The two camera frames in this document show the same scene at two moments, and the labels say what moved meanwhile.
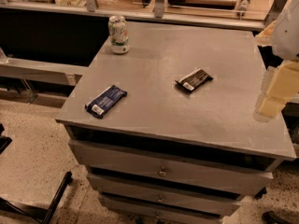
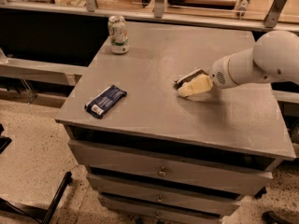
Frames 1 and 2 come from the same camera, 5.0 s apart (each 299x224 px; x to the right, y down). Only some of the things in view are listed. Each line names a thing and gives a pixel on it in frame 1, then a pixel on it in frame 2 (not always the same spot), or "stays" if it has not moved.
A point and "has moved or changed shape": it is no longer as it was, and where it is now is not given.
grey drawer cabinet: [167, 132] stays
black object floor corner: [271, 217] stays
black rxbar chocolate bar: [193, 80] has moved or changed shape
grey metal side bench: [59, 73] stays
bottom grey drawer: [121, 214] stays
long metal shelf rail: [90, 7] stays
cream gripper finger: [279, 83] → [199, 83]
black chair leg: [41, 215] stays
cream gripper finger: [265, 36] → [177, 83]
